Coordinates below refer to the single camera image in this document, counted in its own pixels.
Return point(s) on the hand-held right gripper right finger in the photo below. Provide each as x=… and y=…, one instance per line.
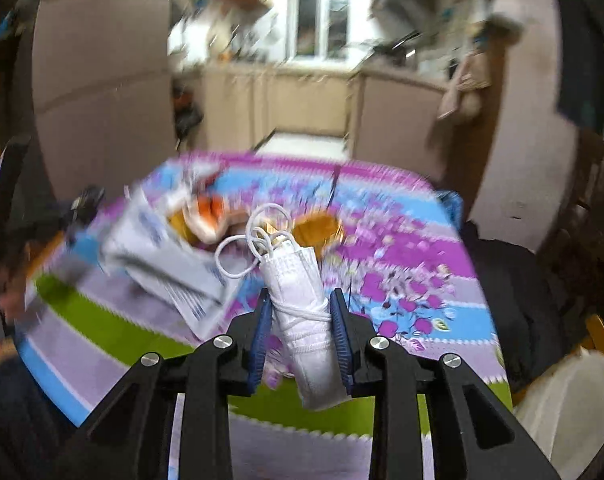
x=341, y=345

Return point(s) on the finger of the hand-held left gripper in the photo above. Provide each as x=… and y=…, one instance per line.
x=84, y=205

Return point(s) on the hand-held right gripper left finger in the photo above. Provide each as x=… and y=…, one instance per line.
x=261, y=345

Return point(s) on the white face mask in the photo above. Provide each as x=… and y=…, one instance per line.
x=302, y=310

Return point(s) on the white blue printed plastic packet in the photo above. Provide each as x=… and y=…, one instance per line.
x=157, y=255

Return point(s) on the white trash bin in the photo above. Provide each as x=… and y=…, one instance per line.
x=567, y=405

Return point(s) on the white crumpled wrapper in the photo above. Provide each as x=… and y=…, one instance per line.
x=189, y=187

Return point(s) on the orange translucent wrapper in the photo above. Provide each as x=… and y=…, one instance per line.
x=317, y=230

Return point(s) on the purple floral striped tablecloth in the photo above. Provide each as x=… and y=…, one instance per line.
x=407, y=240

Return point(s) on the orange white snack wrapper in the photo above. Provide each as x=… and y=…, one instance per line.
x=209, y=217

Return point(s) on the black red bag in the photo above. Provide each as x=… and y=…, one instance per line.
x=187, y=115

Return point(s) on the dark jacket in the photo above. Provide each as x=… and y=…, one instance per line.
x=517, y=300

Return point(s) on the beige kitchen base cabinets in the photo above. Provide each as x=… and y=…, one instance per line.
x=302, y=100

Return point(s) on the beige hanging towel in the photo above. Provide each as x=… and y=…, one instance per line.
x=464, y=87

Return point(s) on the dark cluttered shelf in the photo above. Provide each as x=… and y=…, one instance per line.
x=599, y=195

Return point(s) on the dark cooking pot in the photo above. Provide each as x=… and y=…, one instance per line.
x=394, y=49

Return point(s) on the kitchen window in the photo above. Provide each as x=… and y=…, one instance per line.
x=322, y=15

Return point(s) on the dark blue wall hanging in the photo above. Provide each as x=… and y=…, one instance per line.
x=582, y=95

